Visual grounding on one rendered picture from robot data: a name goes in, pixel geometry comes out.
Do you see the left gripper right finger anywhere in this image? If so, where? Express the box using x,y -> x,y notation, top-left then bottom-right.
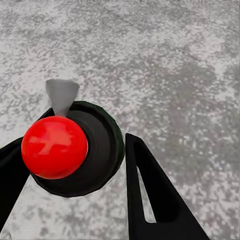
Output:
124,133 -> 210,240

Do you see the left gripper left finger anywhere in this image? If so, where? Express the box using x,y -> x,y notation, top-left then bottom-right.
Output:
0,137 -> 30,232

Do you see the insectifuge atomizer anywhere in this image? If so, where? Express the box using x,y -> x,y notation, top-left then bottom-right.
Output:
21,78 -> 126,198

